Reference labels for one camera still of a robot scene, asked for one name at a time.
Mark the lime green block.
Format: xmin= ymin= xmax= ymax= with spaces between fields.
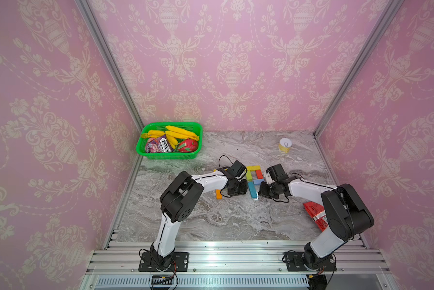
xmin=246 ymin=170 xmax=253 ymax=181

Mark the orange block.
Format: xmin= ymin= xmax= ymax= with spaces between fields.
xmin=215 ymin=190 xmax=223 ymax=199

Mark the teal block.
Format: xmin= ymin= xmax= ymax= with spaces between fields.
xmin=248 ymin=181 xmax=258 ymax=199

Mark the red block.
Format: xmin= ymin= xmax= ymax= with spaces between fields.
xmin=255 ymin=170 xmax=264 ymax=180

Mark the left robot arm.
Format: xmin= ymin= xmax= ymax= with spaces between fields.
xmin=149 ymin=161 xmax=247 ymax=271

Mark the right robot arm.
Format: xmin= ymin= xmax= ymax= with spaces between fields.
xmin=259 ymin=164 xmax=375 ymax=271

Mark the yellow white can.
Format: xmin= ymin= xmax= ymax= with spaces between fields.
xmin=278 ymin=138 xmax=293 ymax=153

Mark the red snack bag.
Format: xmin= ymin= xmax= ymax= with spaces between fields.
xmin=304 ymin=201 xmax=328 ymax=231

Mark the red dragon fruit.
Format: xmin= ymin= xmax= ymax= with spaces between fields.
xmin=175 ymin=139 xmax=199 ymax=153

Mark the green plastic basket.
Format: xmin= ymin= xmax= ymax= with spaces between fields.
xmin=136 ymin=122 xmax=203 ymax=160

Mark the lower yellow banana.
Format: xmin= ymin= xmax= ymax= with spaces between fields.
xmin=166 ymin=135 xmax=178 ymax=149

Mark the upper yellow banana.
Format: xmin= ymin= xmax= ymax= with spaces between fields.
xmin=166 ymin=125 xmax=200 ymax=141

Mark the purple snack packet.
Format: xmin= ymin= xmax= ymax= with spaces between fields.
xmin=145 ymin=135 xmax=173 ymax=153

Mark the small yellow banana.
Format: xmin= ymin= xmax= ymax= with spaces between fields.
xmin=141 ymin=130 xmax=165 ymax=139

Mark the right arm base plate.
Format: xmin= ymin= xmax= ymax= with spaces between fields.
xmin=282 ymin=250 xmax=337 ymax=273

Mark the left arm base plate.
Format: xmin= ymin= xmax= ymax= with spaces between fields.
xmin=138 ymin=250 xmax=189 ymax=272

